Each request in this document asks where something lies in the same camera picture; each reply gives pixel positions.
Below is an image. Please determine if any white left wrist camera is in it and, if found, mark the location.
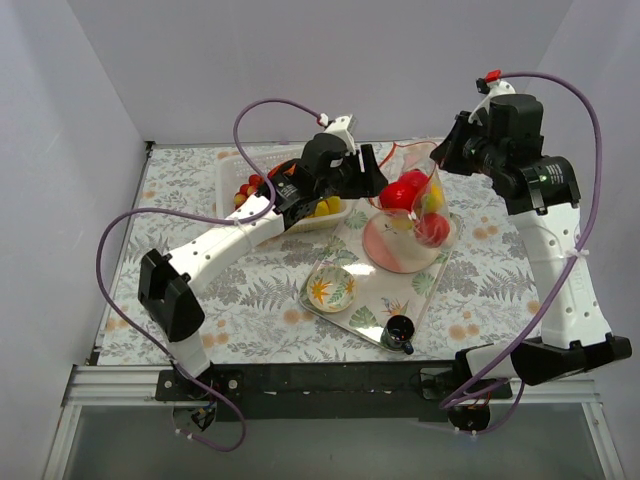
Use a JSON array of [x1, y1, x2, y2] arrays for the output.
[[317, 113, 357, 154]]

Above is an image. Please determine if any black base bar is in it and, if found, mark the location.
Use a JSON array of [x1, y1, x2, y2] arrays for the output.
[[154, 360, 501, 424]]

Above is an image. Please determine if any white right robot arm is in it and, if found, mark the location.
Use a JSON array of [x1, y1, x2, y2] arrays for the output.
[[431, 94, 632, 398]]

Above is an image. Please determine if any clear zip top bag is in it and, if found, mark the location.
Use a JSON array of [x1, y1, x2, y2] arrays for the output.
[[369, 139, 457, 267]]

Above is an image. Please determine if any red cherries cluster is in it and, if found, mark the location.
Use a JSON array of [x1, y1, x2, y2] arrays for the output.
[[233, 174, 264, 209]]

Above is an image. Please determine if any leaf pattern tray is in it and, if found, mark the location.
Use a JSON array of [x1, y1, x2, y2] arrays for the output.
[[299, 199, 457, 351]]

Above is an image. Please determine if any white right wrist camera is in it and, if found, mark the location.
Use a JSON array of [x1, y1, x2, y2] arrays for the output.
[[468, 70, 516, 126]]

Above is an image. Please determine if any yellow banana bunch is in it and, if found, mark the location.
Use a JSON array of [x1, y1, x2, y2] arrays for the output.
[[389, 212, 415, 231]]

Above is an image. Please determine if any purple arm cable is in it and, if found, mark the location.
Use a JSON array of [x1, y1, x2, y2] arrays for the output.
[[439, 71, 601, 432], [96, 98, 326, 452]]

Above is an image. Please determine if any pink white plate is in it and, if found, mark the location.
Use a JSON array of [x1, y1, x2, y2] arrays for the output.
[[362, 209, 441, 274]]

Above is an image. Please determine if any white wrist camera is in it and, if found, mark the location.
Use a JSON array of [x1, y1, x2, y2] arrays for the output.
[[317, 113, 357, 154], [468, 70, 516, 126]]

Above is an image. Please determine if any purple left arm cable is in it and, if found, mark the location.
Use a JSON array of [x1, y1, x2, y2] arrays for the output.
[[96, 98, 326, 452]]

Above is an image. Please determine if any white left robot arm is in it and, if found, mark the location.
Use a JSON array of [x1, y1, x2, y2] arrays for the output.
[[138, 133, 388, 400]]

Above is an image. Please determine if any white plastic fruit basket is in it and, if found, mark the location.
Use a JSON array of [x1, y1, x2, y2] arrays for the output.
[[215, 144, 355, 233]]

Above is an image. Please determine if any red apple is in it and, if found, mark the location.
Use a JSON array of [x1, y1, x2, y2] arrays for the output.
[[379, 169, 430, 212]]

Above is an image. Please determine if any floral small bowl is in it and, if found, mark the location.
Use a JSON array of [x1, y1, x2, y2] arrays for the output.
[[304, 266, 357, 313]]

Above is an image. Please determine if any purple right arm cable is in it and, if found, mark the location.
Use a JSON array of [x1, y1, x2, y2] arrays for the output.
[[439, 71, 601, 432]]

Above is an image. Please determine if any dark blue cup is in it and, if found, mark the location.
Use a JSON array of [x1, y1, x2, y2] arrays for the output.
[[381, 315, 415, 355]]

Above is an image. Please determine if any yellow mango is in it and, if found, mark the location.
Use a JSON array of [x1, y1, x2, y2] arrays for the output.
[[421, 184, 445, 214]]

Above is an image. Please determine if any yellow fruit under radish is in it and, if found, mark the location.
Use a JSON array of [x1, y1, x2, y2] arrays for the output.
[[313, 196, 341, 218]]

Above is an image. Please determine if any floral tablecloth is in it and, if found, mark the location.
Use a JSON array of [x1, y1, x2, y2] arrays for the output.
[[97, 146, 539, 366]]

